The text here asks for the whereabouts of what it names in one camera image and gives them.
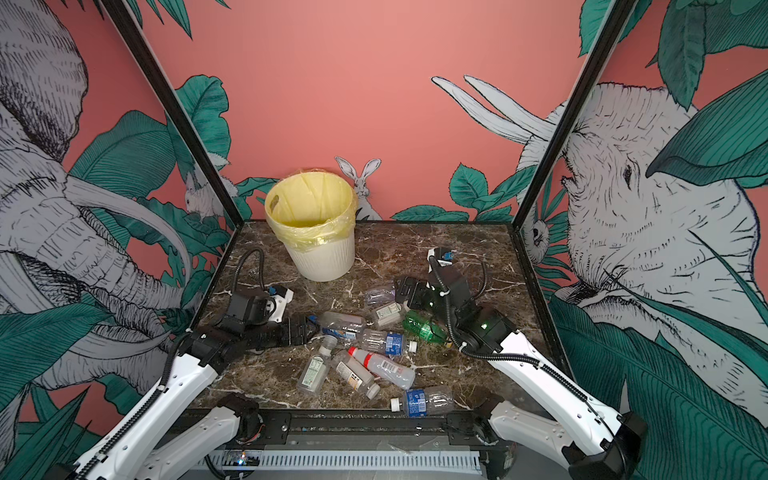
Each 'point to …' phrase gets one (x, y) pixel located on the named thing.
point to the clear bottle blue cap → (340, 324)
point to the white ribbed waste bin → (325, 261)
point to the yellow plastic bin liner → (309, 206)
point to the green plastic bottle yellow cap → (423, 325)
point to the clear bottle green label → (316, 367)
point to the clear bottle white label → (388, 314)
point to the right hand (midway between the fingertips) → (403, 279)
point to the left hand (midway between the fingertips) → (307, 326)
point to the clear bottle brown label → (356, 374)
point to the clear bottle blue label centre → (395, 343)
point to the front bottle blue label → (426, 402)
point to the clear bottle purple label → (380, 296)
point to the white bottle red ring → (393, 372)
